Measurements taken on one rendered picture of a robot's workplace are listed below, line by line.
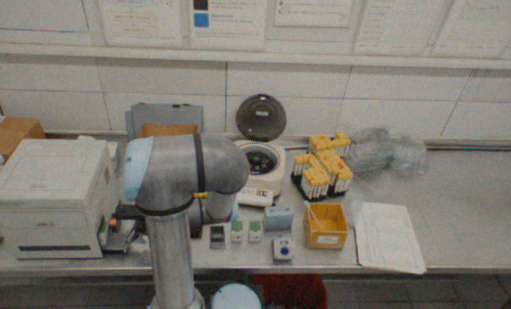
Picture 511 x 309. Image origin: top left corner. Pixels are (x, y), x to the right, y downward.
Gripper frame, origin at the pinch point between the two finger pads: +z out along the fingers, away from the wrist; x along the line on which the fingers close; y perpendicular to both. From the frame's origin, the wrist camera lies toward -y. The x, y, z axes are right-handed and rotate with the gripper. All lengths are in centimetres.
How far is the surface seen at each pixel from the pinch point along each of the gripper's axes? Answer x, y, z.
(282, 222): 7, 47, -28
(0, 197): -3.9, -39.2, -6.5
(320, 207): 12, 58, -37
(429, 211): 17, 103, -54
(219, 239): 1.2, 27.8, -14.1
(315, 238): -1, 55, -34
